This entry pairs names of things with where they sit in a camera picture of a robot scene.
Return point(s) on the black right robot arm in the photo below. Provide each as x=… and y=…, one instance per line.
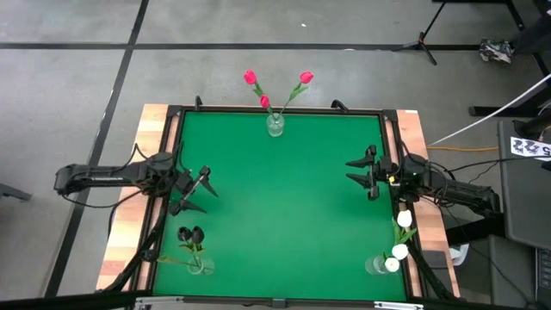
x=465, y=191

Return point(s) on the white printed marker tag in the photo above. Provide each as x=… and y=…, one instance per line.
x=531, y=147

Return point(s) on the green table mat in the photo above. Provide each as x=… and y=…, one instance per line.
x=292, y=206

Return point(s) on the silver metal bracket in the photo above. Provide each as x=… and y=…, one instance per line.
x=398, y=305
x=157, y=299

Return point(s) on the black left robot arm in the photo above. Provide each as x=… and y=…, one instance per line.
x=107, y=172

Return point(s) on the grey stand foot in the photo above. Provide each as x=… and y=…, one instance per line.
x=13, y=191

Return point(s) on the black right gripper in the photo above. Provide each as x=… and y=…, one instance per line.
x=385, y=172

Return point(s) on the red artificial tulip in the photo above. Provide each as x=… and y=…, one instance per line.
x=264, y=101
x=250, y=77
x=306, y=77

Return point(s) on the clear glass vase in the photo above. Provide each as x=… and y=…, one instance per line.
x=374, y=265
x=275, y=125
x=200, y=266

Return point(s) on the wooden table side board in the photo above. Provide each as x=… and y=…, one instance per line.
x=146, y=129
x=415, y=129

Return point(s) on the black clamp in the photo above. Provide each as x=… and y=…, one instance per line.
x=198, y=102
x=340, y=104

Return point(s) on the white blue-tipped artificial tulip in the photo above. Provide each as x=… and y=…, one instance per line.
x=391, y=264
x=400, y=251
x=404, y=218

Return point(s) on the black tripod stand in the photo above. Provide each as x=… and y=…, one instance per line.
x=419, y=41

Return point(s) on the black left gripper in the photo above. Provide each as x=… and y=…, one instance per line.
x=186, y=183

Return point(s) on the person's shoe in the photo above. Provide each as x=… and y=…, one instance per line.
x=497, y=50

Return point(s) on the person's leg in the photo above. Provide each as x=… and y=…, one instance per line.
x=534, y=34

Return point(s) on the black artificial tulip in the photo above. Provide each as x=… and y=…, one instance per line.
x=197, y=234
x=184, y=233

